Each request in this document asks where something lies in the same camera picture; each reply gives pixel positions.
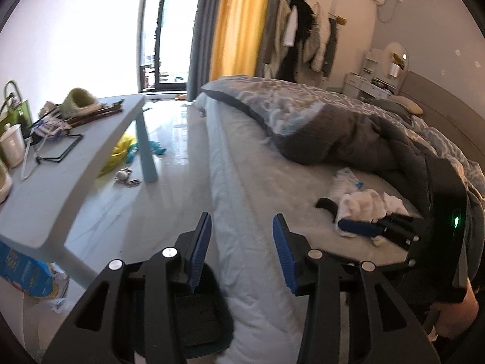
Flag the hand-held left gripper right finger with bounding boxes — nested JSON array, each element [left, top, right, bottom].
[[273, 213, 442, 364]]

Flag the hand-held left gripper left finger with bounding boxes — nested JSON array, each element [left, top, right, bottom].
[[42, 212, 213, 364]]

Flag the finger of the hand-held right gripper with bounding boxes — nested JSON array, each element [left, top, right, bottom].
[[338, 218, 422, 251], [316, 198, 339, 222]]

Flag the white tissue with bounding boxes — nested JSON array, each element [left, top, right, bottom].
[[333, 190, 410, 248]]

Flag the dark teal waste bin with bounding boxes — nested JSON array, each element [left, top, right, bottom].
[[175, 261, 234, 348]]

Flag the person's right forearm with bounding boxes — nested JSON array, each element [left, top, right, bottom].
[[432, 276, 480, 341]]

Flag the bed with light blue mattress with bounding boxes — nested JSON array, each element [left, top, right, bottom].
[[194, 91, 430, 364]]

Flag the grey headboard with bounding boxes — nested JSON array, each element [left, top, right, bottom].
[[397, 69, 485, 154]]

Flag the teal plush toy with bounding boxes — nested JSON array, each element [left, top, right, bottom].
[[129, 140, 168, 157]]

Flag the beige pillow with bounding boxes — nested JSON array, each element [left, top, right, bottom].
[[386, 95, 424, 116]]

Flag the yellow plastic bag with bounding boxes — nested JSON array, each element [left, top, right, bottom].
[[97, 133, 137, 178]]

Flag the white dresser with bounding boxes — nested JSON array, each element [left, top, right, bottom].
[[343, 49, 395, 102]]

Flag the grey hanging garment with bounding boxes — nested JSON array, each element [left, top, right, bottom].
[[321, 17, 340, 79]]

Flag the light hanging jacket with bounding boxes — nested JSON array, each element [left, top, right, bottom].
[[302, 2, 331, 71]]

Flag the light blue table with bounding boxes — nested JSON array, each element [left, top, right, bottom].
[[0, 94, 158, 289]]

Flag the brown wooden sticks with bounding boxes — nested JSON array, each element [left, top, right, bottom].
[[67, 99, 125, 126]]

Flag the blue printed bag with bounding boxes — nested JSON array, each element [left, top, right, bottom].
[[0, 241, 56, 298]]

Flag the beige hanging coat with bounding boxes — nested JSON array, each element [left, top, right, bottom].
[[264, 0, 292, 66]]

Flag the white hanging shirt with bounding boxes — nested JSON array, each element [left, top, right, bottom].
[[284, 5, 301, 48]]

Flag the black hanging coat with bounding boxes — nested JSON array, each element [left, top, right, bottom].
[[278, 0, 317, 83]]

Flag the green fluffy slipper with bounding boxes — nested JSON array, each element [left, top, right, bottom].
[[60, 87, 102, 119]]

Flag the yellow curtain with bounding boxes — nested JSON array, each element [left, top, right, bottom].
[[208, 0, 274, 83]]

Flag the grey curtain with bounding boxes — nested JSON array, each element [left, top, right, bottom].
[[187, 0, 228, 101]]

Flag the glass balcony door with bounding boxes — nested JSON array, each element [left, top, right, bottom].
[[136, 0, 198, 94]]

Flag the white cup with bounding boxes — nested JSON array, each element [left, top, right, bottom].
[[0, 123, 27, 168]]

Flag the green bag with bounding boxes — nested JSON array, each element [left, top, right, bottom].
[[0, 80, 33, 160]]

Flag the black wire stand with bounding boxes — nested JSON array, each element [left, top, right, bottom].
[[35, 133, 84, 164]]

